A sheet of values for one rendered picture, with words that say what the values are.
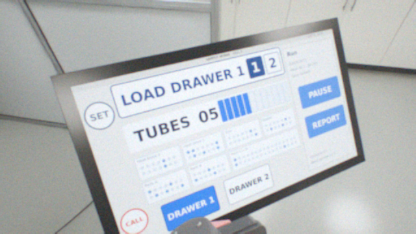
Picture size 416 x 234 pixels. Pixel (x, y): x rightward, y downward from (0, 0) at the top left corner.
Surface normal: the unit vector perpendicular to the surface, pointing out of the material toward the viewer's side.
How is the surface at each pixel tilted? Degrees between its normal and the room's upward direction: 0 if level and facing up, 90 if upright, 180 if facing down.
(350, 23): 90
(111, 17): 90
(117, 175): 50
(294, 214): 0
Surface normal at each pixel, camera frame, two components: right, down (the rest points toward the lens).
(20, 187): 0.00, -0.71
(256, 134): 0.31, 0.03
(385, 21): -0.19, 0.69
